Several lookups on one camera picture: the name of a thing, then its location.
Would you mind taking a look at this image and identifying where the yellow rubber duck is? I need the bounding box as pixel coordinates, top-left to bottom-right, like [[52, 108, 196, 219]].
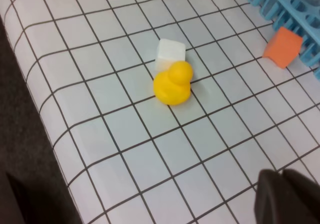
[[153, 61, 194, 106]]

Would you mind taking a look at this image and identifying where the white grid-pattern cloth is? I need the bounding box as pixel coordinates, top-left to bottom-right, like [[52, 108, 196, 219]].
[[0, 0, 320, 224]]

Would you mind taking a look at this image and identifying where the blue test tube rack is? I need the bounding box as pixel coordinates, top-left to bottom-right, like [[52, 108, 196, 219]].
[[248, 0, 320, 67]]

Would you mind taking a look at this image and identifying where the orange foam cube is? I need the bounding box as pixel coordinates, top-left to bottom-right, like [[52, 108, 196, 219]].
[[262, 26, 303, 69]]

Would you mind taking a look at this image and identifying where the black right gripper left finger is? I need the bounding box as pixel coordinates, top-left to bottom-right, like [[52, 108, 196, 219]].
[[254, 169, 297, 224]]

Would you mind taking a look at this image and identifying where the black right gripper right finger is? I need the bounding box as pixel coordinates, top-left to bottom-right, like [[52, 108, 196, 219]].
[[282, 169, 320, 223]]

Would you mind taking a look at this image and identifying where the white foam cube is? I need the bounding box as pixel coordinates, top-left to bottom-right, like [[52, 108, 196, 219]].
[[155, 38, 186, 72]]

